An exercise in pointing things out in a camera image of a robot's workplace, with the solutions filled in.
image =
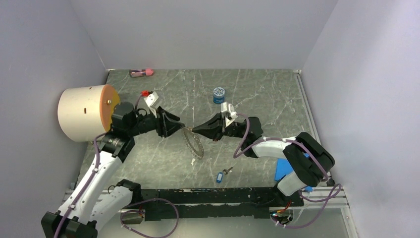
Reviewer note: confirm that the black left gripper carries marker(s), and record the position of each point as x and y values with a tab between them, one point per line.
168	123

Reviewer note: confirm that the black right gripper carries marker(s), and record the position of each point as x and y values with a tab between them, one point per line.
212	129

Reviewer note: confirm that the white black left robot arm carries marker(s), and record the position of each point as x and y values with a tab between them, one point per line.
82	215

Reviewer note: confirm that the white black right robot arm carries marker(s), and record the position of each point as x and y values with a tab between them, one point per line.
309	160

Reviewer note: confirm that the blue round jar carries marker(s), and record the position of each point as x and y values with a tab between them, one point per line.
218	95

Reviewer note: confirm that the pink capped small bottle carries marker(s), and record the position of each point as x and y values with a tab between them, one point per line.
141	73

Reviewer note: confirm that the blue flat sheet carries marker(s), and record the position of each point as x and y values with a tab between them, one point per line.
285	169

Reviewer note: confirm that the cream cylinder with orange face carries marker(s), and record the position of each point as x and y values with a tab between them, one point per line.
85	112

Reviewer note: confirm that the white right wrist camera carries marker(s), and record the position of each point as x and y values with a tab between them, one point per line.
228	114

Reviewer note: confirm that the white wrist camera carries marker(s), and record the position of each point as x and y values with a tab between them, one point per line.
152	100
228	114

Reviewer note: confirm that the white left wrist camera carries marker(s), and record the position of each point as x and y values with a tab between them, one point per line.
152	100

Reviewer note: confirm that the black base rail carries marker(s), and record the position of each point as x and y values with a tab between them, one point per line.
257	202

